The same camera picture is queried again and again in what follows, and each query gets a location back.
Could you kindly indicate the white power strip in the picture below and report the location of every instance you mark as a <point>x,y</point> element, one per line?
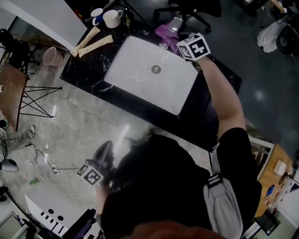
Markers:
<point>55,169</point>

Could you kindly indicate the light wooden table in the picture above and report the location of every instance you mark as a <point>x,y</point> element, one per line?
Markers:
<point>271,177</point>

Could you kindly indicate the white rounded device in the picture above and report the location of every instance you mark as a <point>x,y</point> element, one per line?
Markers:
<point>9,165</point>

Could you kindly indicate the white fabric cover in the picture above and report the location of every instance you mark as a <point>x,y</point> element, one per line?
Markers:
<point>266,37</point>

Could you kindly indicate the white box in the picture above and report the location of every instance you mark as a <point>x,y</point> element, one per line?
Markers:
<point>280,167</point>

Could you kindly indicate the blue mug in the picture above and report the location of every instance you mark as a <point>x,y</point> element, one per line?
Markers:
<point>97,15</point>

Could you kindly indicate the beige paper packet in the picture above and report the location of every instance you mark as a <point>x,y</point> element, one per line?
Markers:
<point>95,46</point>
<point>85,40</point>

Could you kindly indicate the green bottle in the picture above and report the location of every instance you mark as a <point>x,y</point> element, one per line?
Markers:
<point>127,19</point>

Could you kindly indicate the white sink basin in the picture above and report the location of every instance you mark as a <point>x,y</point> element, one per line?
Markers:
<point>151,79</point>

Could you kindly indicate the white mug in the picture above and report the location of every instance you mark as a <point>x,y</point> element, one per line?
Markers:
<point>112,18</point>

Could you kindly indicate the black side chair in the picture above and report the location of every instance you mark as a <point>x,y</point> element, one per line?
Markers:
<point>14,49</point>

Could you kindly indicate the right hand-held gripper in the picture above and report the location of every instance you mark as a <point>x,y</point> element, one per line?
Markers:
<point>195,47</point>

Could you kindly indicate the black office chair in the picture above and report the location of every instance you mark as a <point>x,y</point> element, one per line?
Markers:
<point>187,9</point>

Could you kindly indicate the grey shoulder bag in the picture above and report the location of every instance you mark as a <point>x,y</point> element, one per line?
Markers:
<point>222,203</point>

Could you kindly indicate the person's left forearm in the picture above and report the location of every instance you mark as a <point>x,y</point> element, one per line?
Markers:
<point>102,198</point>

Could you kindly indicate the purple cloth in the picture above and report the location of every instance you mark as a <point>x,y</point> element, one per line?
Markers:
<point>163,30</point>

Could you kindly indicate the white slotted panel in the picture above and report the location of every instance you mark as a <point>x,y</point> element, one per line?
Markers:
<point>46,205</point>

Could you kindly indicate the pink waste bin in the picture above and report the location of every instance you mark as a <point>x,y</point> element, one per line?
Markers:
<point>52,57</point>

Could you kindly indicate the person's black shirt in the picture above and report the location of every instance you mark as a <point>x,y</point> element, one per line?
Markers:
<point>163,182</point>

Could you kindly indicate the black body-worn rig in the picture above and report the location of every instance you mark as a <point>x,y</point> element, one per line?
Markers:
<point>81,224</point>

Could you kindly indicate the blue flat tool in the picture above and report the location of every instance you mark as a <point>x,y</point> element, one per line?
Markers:
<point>270,190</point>

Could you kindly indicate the person's dark cap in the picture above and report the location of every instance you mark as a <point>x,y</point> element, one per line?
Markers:
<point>172,231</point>

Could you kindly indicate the black marble vanity table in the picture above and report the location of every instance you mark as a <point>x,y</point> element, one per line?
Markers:
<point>88,70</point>

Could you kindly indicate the chrome faucet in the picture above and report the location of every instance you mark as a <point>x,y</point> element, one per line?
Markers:
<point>175,23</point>

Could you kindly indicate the metal wristwatch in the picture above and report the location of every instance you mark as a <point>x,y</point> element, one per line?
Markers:
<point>102,184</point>

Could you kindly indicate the person's right forearm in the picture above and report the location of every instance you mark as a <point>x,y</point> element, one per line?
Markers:
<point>222,93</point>

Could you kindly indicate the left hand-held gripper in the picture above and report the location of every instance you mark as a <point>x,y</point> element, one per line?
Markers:
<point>91,175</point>

